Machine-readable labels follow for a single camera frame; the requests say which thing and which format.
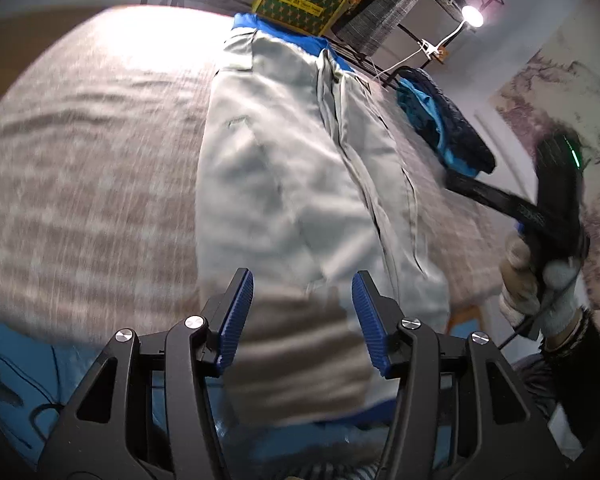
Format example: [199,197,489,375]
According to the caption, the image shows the person's striped dark clothing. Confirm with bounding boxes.
[512,352,588,423]

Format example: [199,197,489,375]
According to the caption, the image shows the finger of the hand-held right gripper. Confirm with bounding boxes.
[444,170,526,222]

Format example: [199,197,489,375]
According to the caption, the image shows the landscape wall painting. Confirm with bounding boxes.
[495,35,600,311]

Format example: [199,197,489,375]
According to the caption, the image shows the white clip lamp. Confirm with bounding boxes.
[377,4,486,83]

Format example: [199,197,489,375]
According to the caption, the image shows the beaded bracelet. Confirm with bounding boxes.
[540,310,590,357]

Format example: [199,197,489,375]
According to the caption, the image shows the plaid blanket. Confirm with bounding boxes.
[0,4,498,426]

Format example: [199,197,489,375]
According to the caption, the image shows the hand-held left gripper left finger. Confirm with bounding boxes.
[39,267,255,480]

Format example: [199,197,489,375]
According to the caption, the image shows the cyan folded garment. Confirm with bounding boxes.
[397,77,481,171]

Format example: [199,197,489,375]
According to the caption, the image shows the navy folded garment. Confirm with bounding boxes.
[405,67,497,177]

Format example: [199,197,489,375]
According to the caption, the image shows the black cables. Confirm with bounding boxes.
[27,345,68,451]

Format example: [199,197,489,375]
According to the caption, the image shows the person's right hand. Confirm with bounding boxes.
[499,236,582,340]

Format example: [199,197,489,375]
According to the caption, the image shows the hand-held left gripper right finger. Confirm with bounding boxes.
[351,270,558,480]

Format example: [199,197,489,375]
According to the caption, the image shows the light grey and blue jacket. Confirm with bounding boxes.
[195,12,451,321]

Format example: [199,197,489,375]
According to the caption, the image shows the blue floor mat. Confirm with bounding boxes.
[0,320,221,466]

